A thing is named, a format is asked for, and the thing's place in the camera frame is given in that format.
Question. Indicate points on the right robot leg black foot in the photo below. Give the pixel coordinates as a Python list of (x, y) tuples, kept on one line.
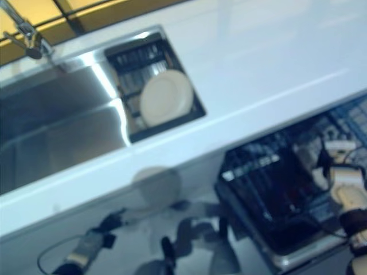
[(225, 257)]

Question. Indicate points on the cream round plate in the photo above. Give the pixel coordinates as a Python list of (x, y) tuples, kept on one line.
[(306, 151), (163, 97)]

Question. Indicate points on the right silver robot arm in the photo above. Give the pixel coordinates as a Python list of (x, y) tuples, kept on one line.
[(347, 183)]

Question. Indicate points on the black sink dish rack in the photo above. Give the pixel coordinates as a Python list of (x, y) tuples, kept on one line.
[(129, 83)]

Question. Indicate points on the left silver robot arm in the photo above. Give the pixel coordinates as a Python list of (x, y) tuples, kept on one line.
[(86, 246)]

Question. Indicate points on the stainless steel sink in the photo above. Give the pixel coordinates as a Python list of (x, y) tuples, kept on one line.
[(57, 114)]

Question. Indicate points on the right robot hand dark palm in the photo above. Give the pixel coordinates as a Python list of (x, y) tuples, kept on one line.
[(338, 146)]

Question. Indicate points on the left robot hand dark palm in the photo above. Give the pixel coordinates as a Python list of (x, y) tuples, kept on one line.
[(111, 221)]

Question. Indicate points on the robot leg black foot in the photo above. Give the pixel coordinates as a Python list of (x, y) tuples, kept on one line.
[(167, 250), (225, 257)]

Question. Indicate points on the chrome pull-down faucet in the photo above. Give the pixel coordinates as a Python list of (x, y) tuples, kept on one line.
[(28, 31)]

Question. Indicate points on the left robot leg black foot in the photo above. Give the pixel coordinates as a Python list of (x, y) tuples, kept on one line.
[(167, 250)]

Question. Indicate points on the dishwasher lower rack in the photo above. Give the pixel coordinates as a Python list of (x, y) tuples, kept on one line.
[(286, 229)]

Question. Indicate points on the dark window frame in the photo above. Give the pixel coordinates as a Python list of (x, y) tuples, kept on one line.
[(74, 20)]

